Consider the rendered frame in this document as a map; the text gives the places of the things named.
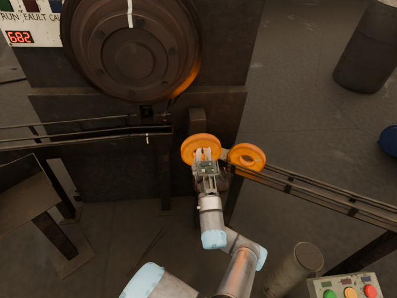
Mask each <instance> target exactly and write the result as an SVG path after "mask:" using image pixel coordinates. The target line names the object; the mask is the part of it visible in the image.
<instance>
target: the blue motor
mask: <svg viewBox="0 0 397 298"><path fill-rule="evenodd" d="M377 142H378V143H379V144H380V145H381V147H382V148H383V149H384V151H386V152H387V153H388V154H389V155H391V156H394V157H397V121H396V122H394V123H393V124H392V125H390V126H389V127H387V128H385V129H384V130H383V131H382V132H381V134H380V138H379V140H378V141H377Z"/></svg>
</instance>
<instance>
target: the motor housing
mask: <svg viewBox="0 0 397 298"><path fill-rule="evenodd" d="M219 173H220V175H224V176H225V178H226V180H227V182H226V183H223V182H222V181H221V180H220V179H219V178H218V179H217V180H216V188H217V191H218V192H219V191H221V192H222V191H229V190H230V186H231V183H232V179H233V175H234V174H232V173H230V172H228V171H226V166H225V167H219ZM193 187H194V190H196V201H195V207H194V223H195V228H196V229H200V228H201V227H200V215H199V209H197V207H198V206H199V202H198V201H199V199H198V195H199V194H200V193H201V192H200V191H199V190H198V188H197V182H196V181H195V176H193Z"/></svg>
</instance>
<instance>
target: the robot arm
mask: <svg viewBox="0 0 397 298"><path fill-rule="evenodd" d="M201 150H203V153H204V154H203V155H204V158H205V160H204V161H203V160H202V158H201V155H202V153H201ZM191 169H192V172H193V176H195V181H196V182H197V188H198V190H199V191H200V192H201V193H200V194H199V195H198V199H199V201H198V207H197V209H199V215H200V227H201V240H202V243H203V248H204V249H206V250H211V249H217V248H219V249H221V250H222V251H224V252H226V253H228V254H229V255H231V256H232V259H231V262H230V264H229V266H228V268H227V270H226V272H225V274H224V277H223V279H222V281H221V283H220V286H219V288H218V290H217V292H216V294H215V295H213V296H212V297H210V298H249V297H250V292H251V289H252V284H253V279H254V276H255V271H259V270H260V269H261V268H262V266H263V264H264V262H265V259H266V256H267V250H266V249H264V248H263V247H262V246H260V245H259V244H257V243H254V242H253V241H251V240H249V239H247V238H245V237H244V236H242V235H240V234H238V233H237V232H235V231H233V230H231V229H229V228H228V227H226V226H225V225H224V220H223V212H222V203H221V198H220V196H219V192H217V188H216V180H217V179H218V177H219V175H220V173H219V165H218V161H216V162H215V161H214V160H213V159H212V156H211V150H210V147H209V148H204V147H202V148H198V149H197V150H196V153H195V156H194V159H193V162H192V165H191ZM217 169H218V171H217ZM119 298H207V297H205V296H203V295H202V294H201V293H199V292H198V291H196V290H194V289H193V288H192V287H190V286H189V285H187V284H185V283H184V282H183V281H181V280H180V279H178V278H176V277H175V276H174V275H172V274H171V273H169V272H168V271H166V270H165V268H164V267H160V266H158V265H156V264H155V263H152V262H149V263H146V264H145V265H143V266H142V267H141V268H140V269H139V270H138V272H137V273H136V274H135V275H134V276H133V278H132V279H131V280H130V282H129V283H128V284H127V286H126V287H125V288H124V290H123V292H122V293H121V295H120V296H119Z"/></svg>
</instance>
